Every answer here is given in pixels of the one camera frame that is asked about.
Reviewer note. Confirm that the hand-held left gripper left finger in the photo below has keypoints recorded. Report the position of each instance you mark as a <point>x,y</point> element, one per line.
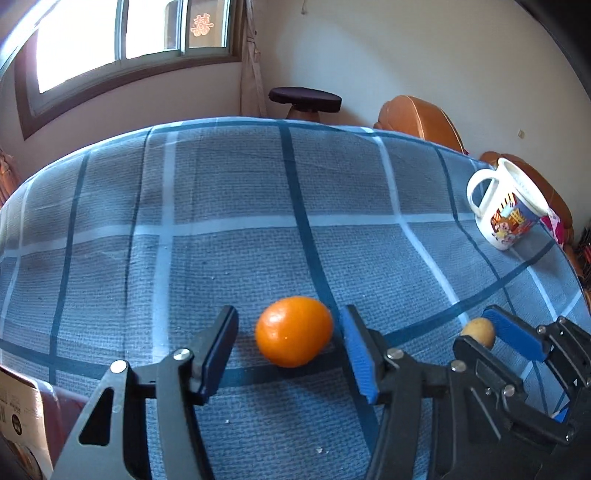
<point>217,355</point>

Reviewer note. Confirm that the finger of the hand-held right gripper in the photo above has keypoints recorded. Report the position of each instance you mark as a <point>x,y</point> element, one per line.
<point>475,355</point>
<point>512,334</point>

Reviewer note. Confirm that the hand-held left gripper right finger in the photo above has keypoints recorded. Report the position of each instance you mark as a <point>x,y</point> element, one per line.
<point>360,355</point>

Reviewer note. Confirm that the orange mandarin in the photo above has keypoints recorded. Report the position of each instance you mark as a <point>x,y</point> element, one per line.
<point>294,337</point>

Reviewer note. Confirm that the pink tin box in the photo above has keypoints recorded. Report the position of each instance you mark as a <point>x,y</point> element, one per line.
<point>64,406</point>

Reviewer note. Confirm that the pink floral cushion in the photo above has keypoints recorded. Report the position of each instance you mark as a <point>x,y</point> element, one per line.
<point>554,226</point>

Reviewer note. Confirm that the white cartoon print mug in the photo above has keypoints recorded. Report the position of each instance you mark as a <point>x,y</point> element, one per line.
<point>508,217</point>

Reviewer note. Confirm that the blue plaid tablecloth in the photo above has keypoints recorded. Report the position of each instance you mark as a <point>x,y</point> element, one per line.
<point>231,207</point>

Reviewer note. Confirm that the brown leather sofa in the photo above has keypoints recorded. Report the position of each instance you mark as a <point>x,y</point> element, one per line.
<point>540,184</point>

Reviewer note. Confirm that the printed white paper sheet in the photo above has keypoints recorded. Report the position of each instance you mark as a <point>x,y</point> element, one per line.
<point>18,415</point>

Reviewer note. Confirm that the brown leather chair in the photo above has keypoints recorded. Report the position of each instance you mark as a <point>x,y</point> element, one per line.
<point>425,120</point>

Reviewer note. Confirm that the dark round stool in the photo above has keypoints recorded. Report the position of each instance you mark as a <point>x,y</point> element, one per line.
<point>304,99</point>

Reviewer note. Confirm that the wide pink curtain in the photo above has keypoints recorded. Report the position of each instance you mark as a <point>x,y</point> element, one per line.
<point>5,173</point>

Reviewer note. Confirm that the narrow pink curtain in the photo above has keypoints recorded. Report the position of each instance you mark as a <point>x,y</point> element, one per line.
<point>253,69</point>

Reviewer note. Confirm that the red paper window decoration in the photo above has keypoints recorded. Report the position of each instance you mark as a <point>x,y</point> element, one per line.
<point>203,24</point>

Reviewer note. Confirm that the brown framed sliding window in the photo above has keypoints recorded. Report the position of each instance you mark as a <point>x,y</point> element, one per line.
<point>115,37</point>

